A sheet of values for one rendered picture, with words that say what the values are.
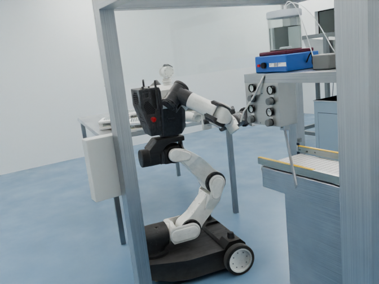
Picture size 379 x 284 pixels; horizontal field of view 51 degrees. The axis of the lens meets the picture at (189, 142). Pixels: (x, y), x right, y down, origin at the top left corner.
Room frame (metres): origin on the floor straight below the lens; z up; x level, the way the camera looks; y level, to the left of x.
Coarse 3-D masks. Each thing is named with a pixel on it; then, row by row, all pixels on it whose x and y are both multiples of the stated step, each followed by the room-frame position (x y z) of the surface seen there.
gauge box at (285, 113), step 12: (264, 84) 1.75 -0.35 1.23; (276, 84) 1.68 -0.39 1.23; (288, 84) 1.71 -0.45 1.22; (264, 96) 1.75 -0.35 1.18; (276, 96) 1.69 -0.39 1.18; (288, 96) 1.70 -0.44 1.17; (264, 108) 1.76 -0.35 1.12; (276, 108) 1.69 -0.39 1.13; (288, 108) 1.70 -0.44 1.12; (264, 120) 1.76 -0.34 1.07; (276, 120) 1.69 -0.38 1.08; (288, 120) 1.70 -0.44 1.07
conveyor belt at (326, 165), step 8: (280, 160) 1.90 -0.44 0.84; (288, 160) 1.88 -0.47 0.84; (296, 160) 1.87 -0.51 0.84; (304, 160) 1.85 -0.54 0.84; (312, 160) 1.84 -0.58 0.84; (320, 160) 1.82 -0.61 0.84; (328, 160) 1.81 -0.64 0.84; (320, 168) 1.69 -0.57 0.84; (328, 168) 1.68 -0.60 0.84; (336, 168) 1.67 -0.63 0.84; (336, 184) 1.49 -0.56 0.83
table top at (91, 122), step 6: (102, 114) 4.30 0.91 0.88; (108, 114) 4.24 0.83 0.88; (78, 120) 4.19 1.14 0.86; (84, 120) 3.99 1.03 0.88; (90, 120) 3.93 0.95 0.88; (96, 120) 3.88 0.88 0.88; (90, 126) 3.51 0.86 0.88; (96, 126) 3.46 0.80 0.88; (186, 126) 3.12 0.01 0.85; (96, 132) 3.13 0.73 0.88; (102, 132) 3.09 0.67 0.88; (108, 132) 3.06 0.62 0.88; (132, 132) 2.96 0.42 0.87; (138, 132) 2.98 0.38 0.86; (144, 132) 3.00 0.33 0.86
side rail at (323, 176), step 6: (258, 162) 1.86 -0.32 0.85; (264, 162) 1.82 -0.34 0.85; (270, 162) 1.79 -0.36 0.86; (276, 162) 1.75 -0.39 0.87; (282, 168) 1.72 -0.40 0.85; (288, 168) 1.69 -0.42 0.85; (294, 168) 1.65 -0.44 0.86; (300, 168) 1.63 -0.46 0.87; (300, 174) 1.63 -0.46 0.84; (306, 174) 1.60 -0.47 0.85; (312, 174) 1.57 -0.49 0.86; (318, 174) 1.54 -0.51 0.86; (324, 174) 1.52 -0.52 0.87; (330, 174) 1.49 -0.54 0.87; (324, 180) 1.52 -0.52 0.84; (330, 180) 1.49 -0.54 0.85; (336, 180) 1.47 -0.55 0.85
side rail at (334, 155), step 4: (300, 148) 1.99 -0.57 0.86; (304, 148) 1.97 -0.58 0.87; (308, 148) 1.94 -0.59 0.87; (304, 152) 1.97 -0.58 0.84; (308, 152) 1.94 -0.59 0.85; (312, 152) 1.92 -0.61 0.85; (316, 152) 1.90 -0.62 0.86; (320, 152) 1.87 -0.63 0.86; (324, 152) 1.85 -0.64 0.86; (328, 152) 1.83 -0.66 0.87; (324, 156) 1.85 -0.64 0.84; (328, 156) 1.83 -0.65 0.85; (332, 156) 1.81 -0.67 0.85; (336, 156) 1.79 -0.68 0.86
